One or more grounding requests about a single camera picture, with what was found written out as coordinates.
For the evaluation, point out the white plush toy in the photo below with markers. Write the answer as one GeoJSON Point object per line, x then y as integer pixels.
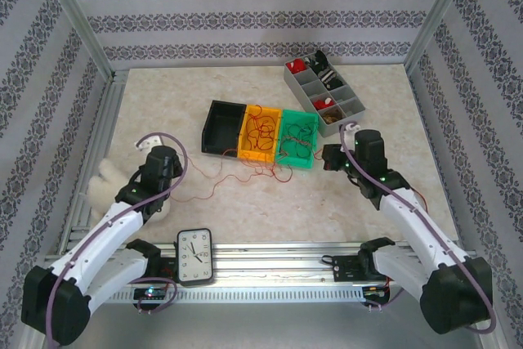
{"type": "Point", "coordinates": [106, 181]}

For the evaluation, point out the grey metal bottom plate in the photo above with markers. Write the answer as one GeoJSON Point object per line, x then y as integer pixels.
{"type": "Point", "coordinates": [265, 326]}

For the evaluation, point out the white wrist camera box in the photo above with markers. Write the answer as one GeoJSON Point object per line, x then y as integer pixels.
{"type": "Point", "coordinates": [351, 128]}
{"type": "Point", "coordinates": [149, 142]}

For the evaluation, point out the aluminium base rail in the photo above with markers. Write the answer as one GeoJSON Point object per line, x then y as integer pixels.
{"type": "Point", "coordinates": [265, 259]}

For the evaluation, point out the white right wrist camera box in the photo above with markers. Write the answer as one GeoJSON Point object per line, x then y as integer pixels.
{"type": "Point", "coordinates": [351, 128]}

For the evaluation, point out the red white rolled sock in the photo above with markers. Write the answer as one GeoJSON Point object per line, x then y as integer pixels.
{"type": "Point", "coordinates": [324, 103]}

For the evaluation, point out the grey compartment organizer tray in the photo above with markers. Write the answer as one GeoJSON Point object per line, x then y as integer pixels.
{"type": "Point", "coordinates": [312, 89]}

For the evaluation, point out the black white rolled sock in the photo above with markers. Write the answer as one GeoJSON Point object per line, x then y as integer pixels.
{"type": "Point", "coordinates": [318, 61]}

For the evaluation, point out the green plastic bin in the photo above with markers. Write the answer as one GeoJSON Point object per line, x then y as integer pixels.
{"type": "Point", "coordinates": [298, 163]}

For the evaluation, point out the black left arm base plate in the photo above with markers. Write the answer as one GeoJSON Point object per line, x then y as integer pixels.
{"type": "Point", "coordinates": [165, 267]}

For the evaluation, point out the small controller board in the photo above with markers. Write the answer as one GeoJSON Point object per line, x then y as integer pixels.
{"type": "Point", "coordinates": [151, 293]}
{"type": "Point", "coordinates": [376, 291]}

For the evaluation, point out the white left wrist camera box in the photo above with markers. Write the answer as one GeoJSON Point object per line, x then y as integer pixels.
{"type": "Point", "coordinates": [149, 142]}

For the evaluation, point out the aluminium side rail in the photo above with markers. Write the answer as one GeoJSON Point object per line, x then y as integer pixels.
{"type": "Point", "coordinates": [108, 112]}

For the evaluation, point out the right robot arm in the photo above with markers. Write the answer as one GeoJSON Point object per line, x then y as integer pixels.
{"type": "Point", "coordinates": [417, 226]}

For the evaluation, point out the black white analog clock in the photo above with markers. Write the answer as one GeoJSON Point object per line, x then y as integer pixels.
{"type": "Point", "coordinates": [195, 257]}

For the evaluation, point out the black plastic bin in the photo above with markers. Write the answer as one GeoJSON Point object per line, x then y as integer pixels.
{"type": "Point", "coordinates": [222, 128]}

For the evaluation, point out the black white striped sock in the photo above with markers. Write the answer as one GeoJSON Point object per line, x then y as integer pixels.
{"type": "Point", "coordinates": [329, 78]}

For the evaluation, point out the aluminium frame post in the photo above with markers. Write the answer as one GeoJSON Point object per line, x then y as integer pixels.
{"type": "Point", "coordinates": [76, 18]}
{"type": "Point", "coordinates": [436, 18]}

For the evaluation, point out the brown rolled sock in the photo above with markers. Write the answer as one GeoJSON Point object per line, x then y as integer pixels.
{"type": "Point", "coordinates": [332, 115]}

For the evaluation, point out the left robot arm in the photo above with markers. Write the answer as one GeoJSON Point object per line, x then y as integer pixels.
{"type": "Point", "coordinates": [102, 234]}

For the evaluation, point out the orange plastic bin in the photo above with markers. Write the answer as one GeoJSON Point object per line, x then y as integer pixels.
{"type": "Point", "coordinates": [255, 157]}

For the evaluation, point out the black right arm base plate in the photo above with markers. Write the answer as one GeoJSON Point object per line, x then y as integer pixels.
{"type": "Point", "coordinates": [347, 269]}

